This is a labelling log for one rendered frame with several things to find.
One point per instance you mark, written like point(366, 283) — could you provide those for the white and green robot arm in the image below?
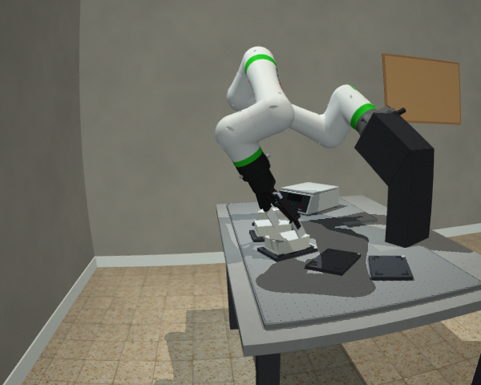
point(238, 134)

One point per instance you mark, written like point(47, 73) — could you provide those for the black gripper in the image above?
point(267, 195)

